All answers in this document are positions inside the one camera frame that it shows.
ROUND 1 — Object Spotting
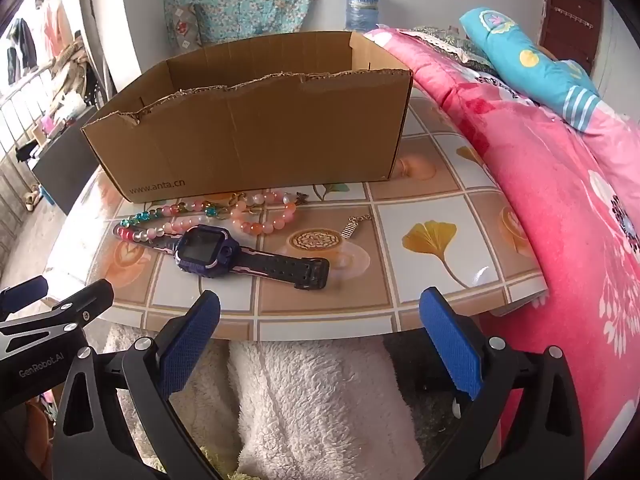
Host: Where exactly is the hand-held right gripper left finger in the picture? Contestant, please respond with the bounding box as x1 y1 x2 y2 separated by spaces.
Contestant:
52 290 221 480

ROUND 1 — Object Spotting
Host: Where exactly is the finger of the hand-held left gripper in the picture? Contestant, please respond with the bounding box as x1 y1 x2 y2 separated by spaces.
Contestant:
0 276 49 318
0 279 115 358

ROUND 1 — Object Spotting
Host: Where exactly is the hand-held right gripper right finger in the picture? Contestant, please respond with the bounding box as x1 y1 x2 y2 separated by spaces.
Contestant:
417 287 596 480

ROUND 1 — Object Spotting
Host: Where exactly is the purple black smart watch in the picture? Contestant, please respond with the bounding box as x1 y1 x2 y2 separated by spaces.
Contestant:
145 225 331 291

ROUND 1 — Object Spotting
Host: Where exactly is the multicolour bead bracelet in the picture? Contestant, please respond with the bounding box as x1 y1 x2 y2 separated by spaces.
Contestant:
114 199 227 247

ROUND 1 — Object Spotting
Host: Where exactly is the silver keychain charm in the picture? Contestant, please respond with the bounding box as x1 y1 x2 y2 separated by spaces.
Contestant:
341 214 373 241

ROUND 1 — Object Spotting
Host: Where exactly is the orange pink bead bracelet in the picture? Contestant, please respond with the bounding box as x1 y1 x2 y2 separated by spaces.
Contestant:
227 189 300 237

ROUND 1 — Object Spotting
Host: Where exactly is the brown cardboard box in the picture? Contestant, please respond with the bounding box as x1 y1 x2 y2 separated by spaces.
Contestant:
81 31 414 203

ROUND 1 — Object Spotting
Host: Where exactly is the black flat board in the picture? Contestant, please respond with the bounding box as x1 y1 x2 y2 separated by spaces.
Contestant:
31 105 103 217

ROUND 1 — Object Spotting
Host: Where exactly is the white fluffy blanket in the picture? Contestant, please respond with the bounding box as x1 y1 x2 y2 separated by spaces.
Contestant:
100 322 431 480

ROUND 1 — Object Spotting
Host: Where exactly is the patterned vinyl tablecloth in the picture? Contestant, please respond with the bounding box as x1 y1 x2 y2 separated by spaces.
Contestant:
42 95 548 336

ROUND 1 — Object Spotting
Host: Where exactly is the metal railing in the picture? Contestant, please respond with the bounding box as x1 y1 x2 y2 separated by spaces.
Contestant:
0 67 56 171

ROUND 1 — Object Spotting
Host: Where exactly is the pink floral blanket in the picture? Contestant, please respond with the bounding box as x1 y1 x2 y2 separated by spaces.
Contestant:
364 27 640 480

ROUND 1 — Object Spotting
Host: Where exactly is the dark hanging garment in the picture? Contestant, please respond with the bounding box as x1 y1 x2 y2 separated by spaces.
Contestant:
6 19 38 86

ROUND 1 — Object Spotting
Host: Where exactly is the pink hanging garment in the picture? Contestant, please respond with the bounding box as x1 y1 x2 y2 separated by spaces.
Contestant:
42 0 73 56

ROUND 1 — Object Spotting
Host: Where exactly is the grey patterned cushion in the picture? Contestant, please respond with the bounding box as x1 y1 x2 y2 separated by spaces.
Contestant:
165 2 206 53

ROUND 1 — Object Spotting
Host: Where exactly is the blue printed pillow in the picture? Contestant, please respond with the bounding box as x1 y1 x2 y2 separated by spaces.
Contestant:
459 7 601 133

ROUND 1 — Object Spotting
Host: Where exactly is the lace-trimmed floral cloth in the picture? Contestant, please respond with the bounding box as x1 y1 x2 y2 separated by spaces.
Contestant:
400 25 496 73

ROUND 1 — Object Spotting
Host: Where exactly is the blue water jug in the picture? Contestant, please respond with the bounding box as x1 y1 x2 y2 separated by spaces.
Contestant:
345 0 382 33

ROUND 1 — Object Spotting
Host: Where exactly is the dark red door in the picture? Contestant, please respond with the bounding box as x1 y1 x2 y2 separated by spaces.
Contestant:
537 0 603 73

